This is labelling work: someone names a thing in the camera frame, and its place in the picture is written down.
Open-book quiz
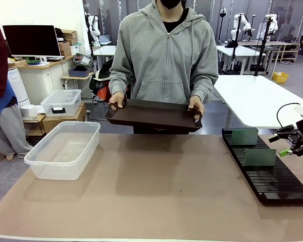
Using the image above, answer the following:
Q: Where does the green PCB board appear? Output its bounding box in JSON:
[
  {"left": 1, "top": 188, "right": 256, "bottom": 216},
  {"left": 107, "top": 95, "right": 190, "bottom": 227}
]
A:
[
  {"left": 244, "top": 148, "right": 277, "bottom": 167},
  {"left": 231, "top": 128, "right": 258, "bottom": 146}
]

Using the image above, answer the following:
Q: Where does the dark brown serving tray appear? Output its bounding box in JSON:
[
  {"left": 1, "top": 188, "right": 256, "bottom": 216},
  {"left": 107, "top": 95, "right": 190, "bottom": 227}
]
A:
[{"left": 105, "top": 98, "right": 203, "bottom": 134}]

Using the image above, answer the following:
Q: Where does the person's left forearm grey sleeve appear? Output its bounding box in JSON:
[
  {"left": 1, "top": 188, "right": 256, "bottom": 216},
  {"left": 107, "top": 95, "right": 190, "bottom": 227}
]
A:
[{"left": 190, "top": 68, "right": 219, "bottom": 103}]

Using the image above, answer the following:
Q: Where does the person's right forearm grey sleeve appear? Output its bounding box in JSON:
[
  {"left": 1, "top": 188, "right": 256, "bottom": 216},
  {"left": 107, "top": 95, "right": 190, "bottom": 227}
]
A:
[{"left": 108, "top": 64, "right": 134, "bottom": 98}]

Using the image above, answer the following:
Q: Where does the person's left hand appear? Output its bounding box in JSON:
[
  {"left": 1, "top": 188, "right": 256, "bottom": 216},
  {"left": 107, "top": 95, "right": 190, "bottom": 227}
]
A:
[{"left": 187, "top": 95, "right": 206, "bottom": 121}]

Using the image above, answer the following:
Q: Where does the person's right hand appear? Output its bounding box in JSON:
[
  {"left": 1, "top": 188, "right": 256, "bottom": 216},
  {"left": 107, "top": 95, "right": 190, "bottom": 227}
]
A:
[{"left": 108, "top": 91, "right": 128, "bottom": 111}]

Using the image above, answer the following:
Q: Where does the large white table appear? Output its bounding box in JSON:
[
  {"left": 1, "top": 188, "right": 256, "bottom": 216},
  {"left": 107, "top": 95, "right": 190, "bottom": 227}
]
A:
[{"left": 213, "top": 75, "right": 303, "bottom": 141}]

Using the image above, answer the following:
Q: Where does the black slotted PCB rack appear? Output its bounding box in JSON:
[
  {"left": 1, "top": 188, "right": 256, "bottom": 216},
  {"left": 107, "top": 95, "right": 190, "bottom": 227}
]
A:
[{"left": 221, "top": 128, "right": 303, "bottom": 205}]

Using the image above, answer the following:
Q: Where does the yellow plastic basket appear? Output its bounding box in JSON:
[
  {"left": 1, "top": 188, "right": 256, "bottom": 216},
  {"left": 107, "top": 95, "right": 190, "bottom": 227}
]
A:
[{"left": 272, "top": 71, "right": 289, "bottom": 84}]

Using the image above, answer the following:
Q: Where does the wooden shelf unit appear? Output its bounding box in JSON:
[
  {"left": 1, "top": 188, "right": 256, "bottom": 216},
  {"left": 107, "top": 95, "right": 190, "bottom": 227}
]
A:
[{"left": 277, "top": 41, "right": 301, "bottom": 64}]

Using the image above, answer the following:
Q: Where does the white background table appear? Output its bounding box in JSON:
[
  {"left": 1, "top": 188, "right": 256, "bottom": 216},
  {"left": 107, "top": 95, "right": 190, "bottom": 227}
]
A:
[{"left": 216, "top": 44, "right": 266, "bottom": 75}]

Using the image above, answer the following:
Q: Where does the black light stand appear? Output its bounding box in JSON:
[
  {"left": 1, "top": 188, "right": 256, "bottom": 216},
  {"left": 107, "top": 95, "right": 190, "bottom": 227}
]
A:
[{"left": 218, "top": 7, "right": 228, "bottom": 45}]

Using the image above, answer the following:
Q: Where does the person in grey hoodie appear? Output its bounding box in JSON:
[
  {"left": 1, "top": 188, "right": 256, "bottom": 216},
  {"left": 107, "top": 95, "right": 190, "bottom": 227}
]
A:
[{"left": 108, "top": 0, "right": 219, "bottom": 135}]

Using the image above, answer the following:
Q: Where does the orange cloth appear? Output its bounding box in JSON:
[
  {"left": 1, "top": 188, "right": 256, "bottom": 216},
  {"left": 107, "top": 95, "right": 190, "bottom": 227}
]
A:
[{"left": 97, "top": 87, "right": 114, "bottom": 101}]

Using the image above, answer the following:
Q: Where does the black chair with clothes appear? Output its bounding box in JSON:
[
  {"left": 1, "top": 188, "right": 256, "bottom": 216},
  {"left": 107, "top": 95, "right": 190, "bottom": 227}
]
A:
[{"left": 89, "top": 57, "right": 117, "bottom": 108}]

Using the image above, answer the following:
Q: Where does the white background desk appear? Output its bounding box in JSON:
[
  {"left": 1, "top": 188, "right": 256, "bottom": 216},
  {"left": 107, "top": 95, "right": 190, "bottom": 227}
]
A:
[{"left": 92, "top": 45, "right": 117, "bottom": 71}]

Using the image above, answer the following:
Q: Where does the grey laptop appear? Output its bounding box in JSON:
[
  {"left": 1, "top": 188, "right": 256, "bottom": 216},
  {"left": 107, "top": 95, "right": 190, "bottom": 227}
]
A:
[{"left": 98, "top": 34, "right": 112, "bottom": 46}]

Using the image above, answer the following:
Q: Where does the grey packaged tray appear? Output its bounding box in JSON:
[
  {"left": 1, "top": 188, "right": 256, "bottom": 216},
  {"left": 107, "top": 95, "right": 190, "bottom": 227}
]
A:
[{"left": 73, "top": 52, "right": 94, "bottom": 68}]

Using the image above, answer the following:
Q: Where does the large brown cardboard box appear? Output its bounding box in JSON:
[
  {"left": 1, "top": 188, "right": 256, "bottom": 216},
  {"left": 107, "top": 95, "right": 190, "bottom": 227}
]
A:
[{"left": 42, "top": 102, "right": 88, "bottom": 134}]

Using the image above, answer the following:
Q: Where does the small wooden side table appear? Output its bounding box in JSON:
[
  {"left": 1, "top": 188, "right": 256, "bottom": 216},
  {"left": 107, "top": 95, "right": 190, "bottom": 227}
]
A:
[{"left": 60, "top": 72, "right": 96, "bottom": 101}]

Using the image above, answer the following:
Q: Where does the blue grey bin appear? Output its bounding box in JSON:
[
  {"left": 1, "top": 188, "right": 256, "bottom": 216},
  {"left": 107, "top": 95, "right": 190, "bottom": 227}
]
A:
[{"left": 68, "top": 67, "right": 89, "bottom": 78}]

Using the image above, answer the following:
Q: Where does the clear plastic box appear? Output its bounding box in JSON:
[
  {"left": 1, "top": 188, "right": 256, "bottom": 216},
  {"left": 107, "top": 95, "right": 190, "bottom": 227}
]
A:
[{"left": 24, "top": 121, "right": 102, "bottom": 181}]

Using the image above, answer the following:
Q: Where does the clear lidded storage box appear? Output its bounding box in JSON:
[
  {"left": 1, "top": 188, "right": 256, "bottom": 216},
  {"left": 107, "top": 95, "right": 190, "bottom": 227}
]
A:
[{"left": 40, "top": 89, "right": 82, "bottom": 117}]

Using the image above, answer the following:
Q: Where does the white cabinet desk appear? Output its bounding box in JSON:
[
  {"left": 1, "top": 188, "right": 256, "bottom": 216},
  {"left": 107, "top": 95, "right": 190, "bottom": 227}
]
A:
[{"left": 9, "top": 54, "right": 75, "bottom": 106}]

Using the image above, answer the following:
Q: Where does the small wooden side shelf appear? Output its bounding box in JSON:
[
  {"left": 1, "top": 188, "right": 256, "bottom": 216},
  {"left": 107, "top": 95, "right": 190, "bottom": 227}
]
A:
[{"left": 22, "top": 113, "right": 46, "bottom": 138}]

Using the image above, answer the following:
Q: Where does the white round device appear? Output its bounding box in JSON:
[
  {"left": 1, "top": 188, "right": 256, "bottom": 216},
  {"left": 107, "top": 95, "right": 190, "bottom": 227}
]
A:
[{"left": 20, "top": 104, "right": 38, "bottom": 118}]

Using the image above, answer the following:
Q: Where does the black computer monitor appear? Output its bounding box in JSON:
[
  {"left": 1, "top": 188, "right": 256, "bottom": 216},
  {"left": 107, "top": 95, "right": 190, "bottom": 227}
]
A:
[{"left": 2, "top": 24, "right": 62, "bottom": 61}]

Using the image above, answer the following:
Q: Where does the white air purifier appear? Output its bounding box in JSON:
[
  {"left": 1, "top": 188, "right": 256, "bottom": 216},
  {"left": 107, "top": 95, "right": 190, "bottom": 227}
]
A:
[{"left": 7, "top": 67, "right": 31, "bottom": 109}]

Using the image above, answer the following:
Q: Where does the bystander in grey trousers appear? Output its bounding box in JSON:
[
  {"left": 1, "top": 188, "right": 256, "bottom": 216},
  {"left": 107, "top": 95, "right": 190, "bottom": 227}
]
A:
[{"left": 0, "top": 14, "right": 34, "bottom": 160}]

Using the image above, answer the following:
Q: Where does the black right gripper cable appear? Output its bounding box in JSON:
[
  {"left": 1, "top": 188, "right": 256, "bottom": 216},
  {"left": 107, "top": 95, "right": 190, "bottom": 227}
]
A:
[{"left": 276, "top": 102, "right": 301, "bottom": 130}]

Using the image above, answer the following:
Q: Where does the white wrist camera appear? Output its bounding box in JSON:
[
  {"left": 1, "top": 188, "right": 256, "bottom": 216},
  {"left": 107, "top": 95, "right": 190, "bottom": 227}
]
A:
[{"left": 292, "top": 105, "right": 303, "bottom": 121}]

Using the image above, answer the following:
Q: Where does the black camera stand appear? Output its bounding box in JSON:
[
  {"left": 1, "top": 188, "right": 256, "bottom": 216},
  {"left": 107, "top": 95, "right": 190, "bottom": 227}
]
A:
[
  {"left": 227, "top": 14, "right": 244, "bottom": 75},
  {"left": 254, "top": 15, "right": 274, "bottom": 77}
]

